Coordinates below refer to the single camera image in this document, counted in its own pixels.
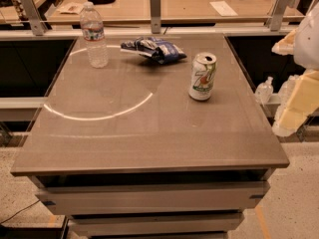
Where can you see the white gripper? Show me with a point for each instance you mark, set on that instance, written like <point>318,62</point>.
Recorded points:
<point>308,42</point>

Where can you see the clear plastic water bottle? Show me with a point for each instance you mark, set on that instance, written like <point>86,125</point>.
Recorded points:
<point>93,33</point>

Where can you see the clear bottle beside table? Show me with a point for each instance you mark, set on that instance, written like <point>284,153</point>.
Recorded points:
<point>264,91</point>

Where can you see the white green soda can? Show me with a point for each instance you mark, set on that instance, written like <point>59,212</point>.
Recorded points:
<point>203,69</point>

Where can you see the white paper card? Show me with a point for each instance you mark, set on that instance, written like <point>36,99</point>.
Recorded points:
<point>223,9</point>

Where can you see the blue crumpled chip bag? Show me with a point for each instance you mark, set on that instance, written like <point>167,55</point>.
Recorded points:
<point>159,50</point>

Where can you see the grey table drawer base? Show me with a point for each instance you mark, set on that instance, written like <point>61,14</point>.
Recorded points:
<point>126,204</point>

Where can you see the black object on far table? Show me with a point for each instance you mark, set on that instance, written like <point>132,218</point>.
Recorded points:
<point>102,2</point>

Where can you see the tan packet on far table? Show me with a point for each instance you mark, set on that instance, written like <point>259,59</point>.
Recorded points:
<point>71,8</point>

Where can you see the right metal bracket post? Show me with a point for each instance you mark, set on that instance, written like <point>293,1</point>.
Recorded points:
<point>276,18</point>

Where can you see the metal bracket post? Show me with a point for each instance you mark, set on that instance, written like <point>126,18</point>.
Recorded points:
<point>37,26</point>
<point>155,16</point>
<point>276,18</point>

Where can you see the middle metal bracket post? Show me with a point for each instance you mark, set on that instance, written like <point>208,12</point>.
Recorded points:
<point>155,16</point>

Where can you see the left metal bracket post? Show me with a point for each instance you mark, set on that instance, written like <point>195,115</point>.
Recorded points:
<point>37,26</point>

